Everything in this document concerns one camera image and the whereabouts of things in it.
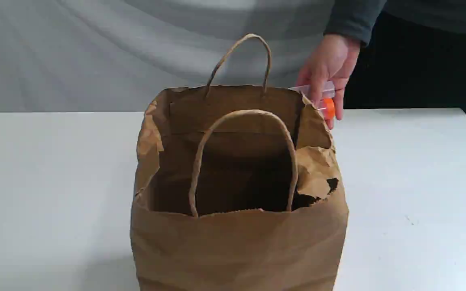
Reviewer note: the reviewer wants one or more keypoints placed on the person's hand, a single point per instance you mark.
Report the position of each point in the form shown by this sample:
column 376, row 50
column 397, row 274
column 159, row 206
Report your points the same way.
column 333, row 60

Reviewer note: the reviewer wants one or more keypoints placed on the clear bottle with orange cap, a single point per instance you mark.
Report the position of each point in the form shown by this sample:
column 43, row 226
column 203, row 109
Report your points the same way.
column 326, row 105

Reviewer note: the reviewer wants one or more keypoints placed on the brown paper bag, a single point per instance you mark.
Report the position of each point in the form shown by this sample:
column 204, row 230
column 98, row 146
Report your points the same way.
column 237, row 186

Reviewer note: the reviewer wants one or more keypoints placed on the grey sleeved forearm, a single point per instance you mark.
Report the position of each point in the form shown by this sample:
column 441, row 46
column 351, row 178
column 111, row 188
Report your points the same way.
column 354, row 19

